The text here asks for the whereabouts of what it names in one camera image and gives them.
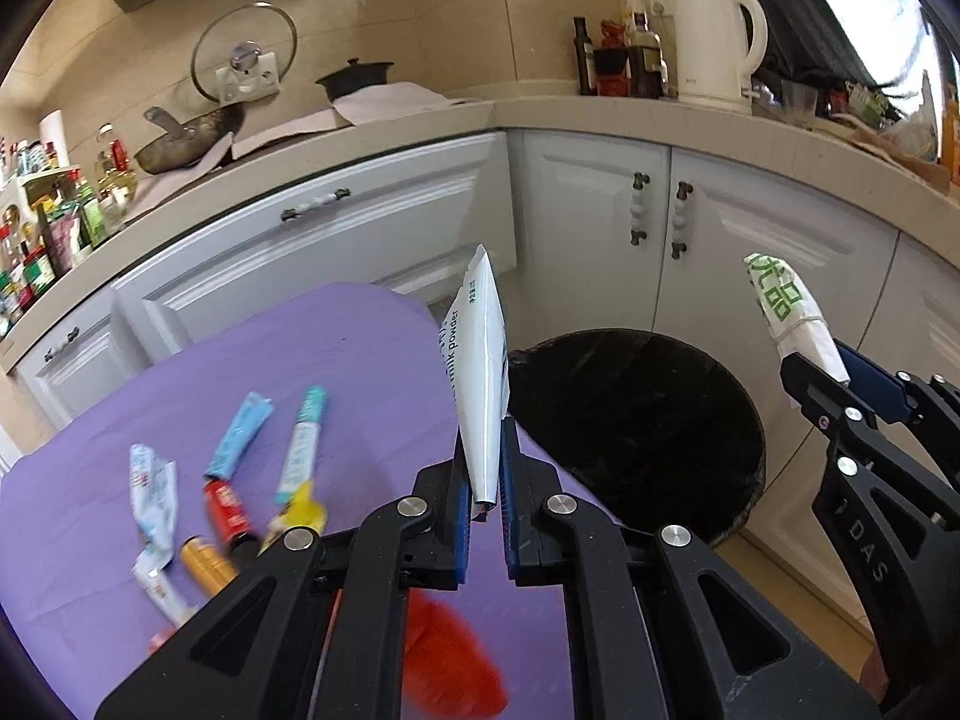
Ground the cabinet door handle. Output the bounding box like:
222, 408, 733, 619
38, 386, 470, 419
630, 172, 651, 245
670, 181, 693, 260

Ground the dark glass bottle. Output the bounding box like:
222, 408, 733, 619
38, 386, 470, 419
573, 16, 597, 96

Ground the white electric kettle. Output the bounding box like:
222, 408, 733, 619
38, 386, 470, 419
674, 0, 768, 115

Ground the metal wok pan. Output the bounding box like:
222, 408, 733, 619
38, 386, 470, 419
135, 103, 245, 176

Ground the red sauce jar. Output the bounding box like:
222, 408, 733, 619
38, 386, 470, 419
594, 20, 630, 98

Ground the glass pot lid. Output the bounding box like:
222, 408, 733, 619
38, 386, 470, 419
189, 2, 299, 106

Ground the small drawer handle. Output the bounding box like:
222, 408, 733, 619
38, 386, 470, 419
44, 327, 80, 362

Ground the red stick sachet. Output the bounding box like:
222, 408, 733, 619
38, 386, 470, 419
203, 478, 257, 550

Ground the small white wrapper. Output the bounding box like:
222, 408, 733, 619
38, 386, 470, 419
132, 550, 195, 628

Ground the clear drinking glass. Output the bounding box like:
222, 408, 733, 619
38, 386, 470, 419
781, 80, 818, 130

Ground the teal white stick sachet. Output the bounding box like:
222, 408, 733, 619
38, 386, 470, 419
274, 385, 327, 507

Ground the white cloth on counter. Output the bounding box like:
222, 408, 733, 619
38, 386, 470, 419
231, 82, 477, 160

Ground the white blue wrapper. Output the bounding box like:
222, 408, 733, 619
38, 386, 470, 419
128, 444, 179, 569

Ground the purple table cloth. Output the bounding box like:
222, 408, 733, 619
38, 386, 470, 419
0, 280, 602, 720

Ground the right cabinet door handle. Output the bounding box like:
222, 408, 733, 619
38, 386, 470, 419
670, 181, 693, 260

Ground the light blue stick sachet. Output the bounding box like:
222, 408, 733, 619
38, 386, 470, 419
203, 392, 274, 481

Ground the gold sachet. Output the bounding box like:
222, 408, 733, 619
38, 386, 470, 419
181, 536, 238, 596

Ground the black clay pot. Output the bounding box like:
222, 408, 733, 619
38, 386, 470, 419
316, 57, 394, 103

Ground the yellow sachet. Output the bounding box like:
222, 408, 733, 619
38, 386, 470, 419
262, 479, 327, 551

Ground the soy sauce bottle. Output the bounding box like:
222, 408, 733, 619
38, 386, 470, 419
626, 11, 665, 99

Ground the white green printed sachet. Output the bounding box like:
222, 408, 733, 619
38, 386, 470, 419
743, 252, 851, 385

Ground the black trash bin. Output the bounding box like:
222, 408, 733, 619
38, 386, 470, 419
509, 328, 766, 546

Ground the left cabinet door handle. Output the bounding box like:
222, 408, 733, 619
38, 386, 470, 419
630, 172, 651, 245

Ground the cooking oil bottle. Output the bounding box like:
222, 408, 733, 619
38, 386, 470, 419
96, 122, 137, 208

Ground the red blurred object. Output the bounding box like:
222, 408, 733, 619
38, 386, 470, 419
404, 590, 509, 718

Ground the white milk powder sachet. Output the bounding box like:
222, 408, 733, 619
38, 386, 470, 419
438, 245, 509, 520

